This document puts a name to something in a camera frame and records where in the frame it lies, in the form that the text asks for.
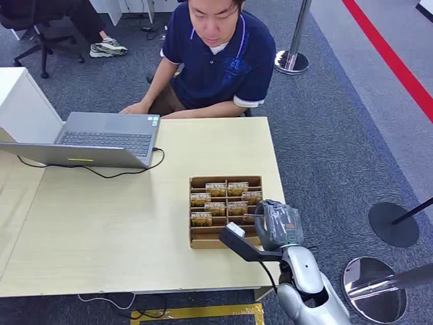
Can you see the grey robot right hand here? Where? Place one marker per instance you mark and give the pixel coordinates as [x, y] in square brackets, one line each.
[277, 226]

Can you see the person's left forearm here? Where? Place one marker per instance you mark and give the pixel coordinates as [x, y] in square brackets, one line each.
[206, 110]

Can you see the person's right forearm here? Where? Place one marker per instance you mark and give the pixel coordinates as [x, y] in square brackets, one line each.
[162, 83]

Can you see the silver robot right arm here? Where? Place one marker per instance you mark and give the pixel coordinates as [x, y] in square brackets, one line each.
[306, 278]

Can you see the gold hotel key card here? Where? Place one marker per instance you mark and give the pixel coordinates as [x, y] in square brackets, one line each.
[200, 200]
[237, 208]
[252, 198]
[215, 189]
[237, 189]
[201, 219]
[248, 219]
[214, 209]

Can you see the brown cardboard card holder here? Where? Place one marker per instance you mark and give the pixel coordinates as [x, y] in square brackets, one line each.
[203, 237]

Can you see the seated person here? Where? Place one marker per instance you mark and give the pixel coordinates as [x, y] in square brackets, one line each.
[219, 58]

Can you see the person's right hand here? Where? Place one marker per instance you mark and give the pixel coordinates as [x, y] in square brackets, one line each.
[135, 108]

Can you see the person's leg with sneaker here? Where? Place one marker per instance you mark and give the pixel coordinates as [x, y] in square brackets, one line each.
[101, 40]

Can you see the large chrome stanchion base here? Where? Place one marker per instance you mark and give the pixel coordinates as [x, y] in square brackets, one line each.
[369, 291]

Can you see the black round stanchion base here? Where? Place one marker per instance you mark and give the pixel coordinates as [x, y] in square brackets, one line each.
[385, 224]

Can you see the black stanchion pole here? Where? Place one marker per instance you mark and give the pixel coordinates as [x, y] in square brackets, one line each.
[414, 211]

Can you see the grey laptop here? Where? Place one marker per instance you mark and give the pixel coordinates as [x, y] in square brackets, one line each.
[112, 134]

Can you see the white office furniture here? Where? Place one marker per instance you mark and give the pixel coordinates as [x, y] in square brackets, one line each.
[135, 6]

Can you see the black office chair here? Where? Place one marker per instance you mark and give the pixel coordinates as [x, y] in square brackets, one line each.
[41, 31]

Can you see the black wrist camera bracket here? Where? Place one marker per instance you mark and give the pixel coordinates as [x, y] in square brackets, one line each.
[250, 252]

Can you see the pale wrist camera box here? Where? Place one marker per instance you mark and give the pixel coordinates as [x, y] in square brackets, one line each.
[235, 230]

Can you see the yellow floor tape frame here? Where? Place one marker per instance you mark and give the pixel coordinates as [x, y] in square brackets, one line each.
[203, 311]

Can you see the grey chrome stanchion post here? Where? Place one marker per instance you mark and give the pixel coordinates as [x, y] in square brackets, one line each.
[406, 278]

